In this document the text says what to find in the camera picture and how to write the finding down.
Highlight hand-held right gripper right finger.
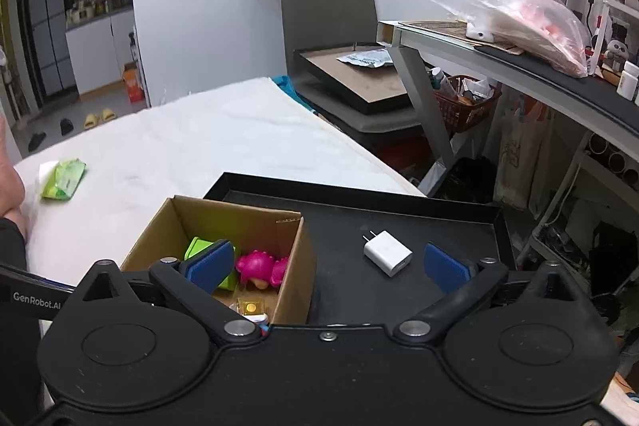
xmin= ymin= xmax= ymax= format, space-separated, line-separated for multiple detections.
xmin=393 ymin=241 xmax=582 ymax=347

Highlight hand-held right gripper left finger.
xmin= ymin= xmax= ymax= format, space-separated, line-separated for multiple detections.
xmin=75 ymin=239 xmax=263 ymax=347

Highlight green toy block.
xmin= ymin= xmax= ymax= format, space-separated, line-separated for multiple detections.
xmin=185 ymin=236 xmax=240 ymax=292

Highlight white charger plug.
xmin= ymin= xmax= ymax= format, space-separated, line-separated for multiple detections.
xmin=363 ymin=230 xmax=413 ymax=278

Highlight brown cardboard box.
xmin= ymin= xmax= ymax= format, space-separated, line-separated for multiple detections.
xmin=120 ymin=195 xmax=318 ymax=327

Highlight black tray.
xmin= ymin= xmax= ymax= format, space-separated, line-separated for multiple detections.
xmin=202 ymin=172 xmax=517 ymax=327

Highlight pink toy figure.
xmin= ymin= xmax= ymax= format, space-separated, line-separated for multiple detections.
xmin=234 ymin=250 xmax=290 ymax=291

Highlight black trash bin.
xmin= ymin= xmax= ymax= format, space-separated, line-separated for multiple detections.
xmin=429 ymin=157 xmax=500 ymax=204

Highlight person's leg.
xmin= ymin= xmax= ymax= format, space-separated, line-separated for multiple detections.
xmin=0 ymin=114 xmax=27 ymax=247

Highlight green wet wipes packet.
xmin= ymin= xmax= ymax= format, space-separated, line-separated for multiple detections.
xmin=41 ymin=159 xmax=88 ymax=202

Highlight printed tote bag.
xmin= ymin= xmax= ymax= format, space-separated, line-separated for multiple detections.
xmin=494 ymin=99 xmax=555 ymax=212

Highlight red plastic basket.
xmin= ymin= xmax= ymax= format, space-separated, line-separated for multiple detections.
xmin=434 ymin=74 xmax=502 ymax=135

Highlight grey desk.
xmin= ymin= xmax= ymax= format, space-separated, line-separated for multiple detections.
xmin=377 ymin=19 xmax=639 ymax=187

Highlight black bag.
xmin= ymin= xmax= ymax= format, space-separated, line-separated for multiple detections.
xmin=589 ymin=224 xmax=639 ymax=292

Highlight blue plastic crate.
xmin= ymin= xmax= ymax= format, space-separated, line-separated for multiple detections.
xmin=272 ymin=75 xmax=320 ymax=112

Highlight orange cardboard box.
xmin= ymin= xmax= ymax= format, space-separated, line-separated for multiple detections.
xmin=122 ymin=63 xmax=148 ymax=105

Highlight black framed brown board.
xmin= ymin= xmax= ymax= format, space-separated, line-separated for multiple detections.
xmin=292 ymin=44 xmax=417 ymax=117

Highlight stacked cardboard tubes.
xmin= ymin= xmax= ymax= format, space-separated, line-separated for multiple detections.
xmin=586 ymin=134 xmax=639 ymax=187

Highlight grey plastic mailer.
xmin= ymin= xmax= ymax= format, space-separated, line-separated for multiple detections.
xmin=337 ymin=48 xmax=395 ymax=70

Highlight white cabinet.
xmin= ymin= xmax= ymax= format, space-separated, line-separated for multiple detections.
xmin=65 ymin=9 xmax=145 ymax=95

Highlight clear plastic bag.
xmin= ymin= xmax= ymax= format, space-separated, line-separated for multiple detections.
xmin=407 ymin=0 xmax=590 ymax=78

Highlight white bottle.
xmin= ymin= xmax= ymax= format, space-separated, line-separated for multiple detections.
xmin=616 ymin=61 xmax=639 ymax=100

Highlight panda figurine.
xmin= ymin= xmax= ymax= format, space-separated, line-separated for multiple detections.
xmin=604 ymin=39 xmax=631 ymax=70

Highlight black framed glass door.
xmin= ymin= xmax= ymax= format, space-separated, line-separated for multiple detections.
xmin=15 ymin=0 xmax=78 ymax=100

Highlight grey chair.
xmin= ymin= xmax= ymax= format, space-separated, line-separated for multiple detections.
xmin=280 ymin=0 xmax=435 ymax=147

